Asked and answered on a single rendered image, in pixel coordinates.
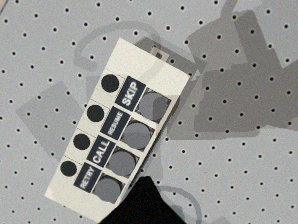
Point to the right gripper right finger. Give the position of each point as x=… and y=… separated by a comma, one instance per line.
x=157, y=211

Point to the grey flat plate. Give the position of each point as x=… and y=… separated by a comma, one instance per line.
x=227, y=152

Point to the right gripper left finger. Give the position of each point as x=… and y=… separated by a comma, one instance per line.
x=130, y=210

